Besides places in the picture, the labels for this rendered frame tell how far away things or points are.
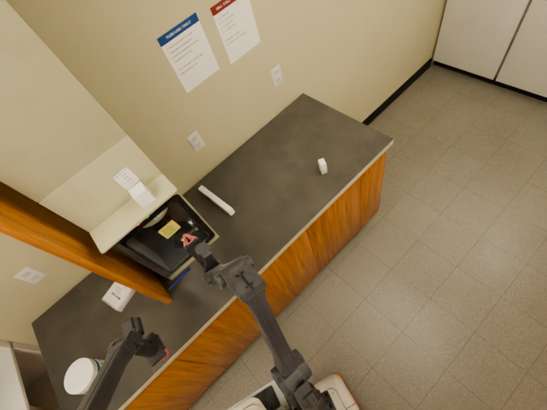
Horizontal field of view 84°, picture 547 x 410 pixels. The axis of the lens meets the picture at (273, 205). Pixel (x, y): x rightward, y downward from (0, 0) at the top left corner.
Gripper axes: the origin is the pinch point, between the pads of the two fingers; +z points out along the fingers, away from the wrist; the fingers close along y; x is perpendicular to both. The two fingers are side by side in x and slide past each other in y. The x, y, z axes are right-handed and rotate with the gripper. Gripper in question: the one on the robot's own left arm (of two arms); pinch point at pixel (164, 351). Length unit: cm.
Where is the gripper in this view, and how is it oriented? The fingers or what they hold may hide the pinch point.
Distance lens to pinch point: 139.0
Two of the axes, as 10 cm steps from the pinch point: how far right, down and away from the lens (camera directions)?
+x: -7.1, 6.7, -2.1
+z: 2.2, 5.0, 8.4
